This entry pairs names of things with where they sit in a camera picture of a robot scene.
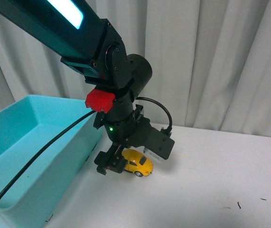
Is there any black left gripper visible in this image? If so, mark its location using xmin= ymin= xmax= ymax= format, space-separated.
xmin=94 ymin=104 xmax=144 ymax=175

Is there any yellow beetle toy car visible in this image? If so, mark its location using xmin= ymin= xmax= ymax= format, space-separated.
xmin=122 ymin=149 xmax=153 ymax=177

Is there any turquoise plastic storage bin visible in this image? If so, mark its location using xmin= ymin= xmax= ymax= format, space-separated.
xmin=0 ymin=95 xmax=102 ymax=228

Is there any white pleated curtain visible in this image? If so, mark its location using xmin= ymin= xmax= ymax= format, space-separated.
xmin=0 ymin=0 xmax=271 ymax=137

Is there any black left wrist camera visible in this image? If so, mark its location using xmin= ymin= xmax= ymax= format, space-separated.
xmin=143 ymin=127 xmax=175 ymax=163

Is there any black camera cable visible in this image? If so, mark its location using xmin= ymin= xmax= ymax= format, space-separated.
xmin=135 ymin=96 xmax=173 ymax=133

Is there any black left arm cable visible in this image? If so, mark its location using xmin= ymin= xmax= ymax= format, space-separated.
xmin=0 ymin=110 xmax=98 ymax=218

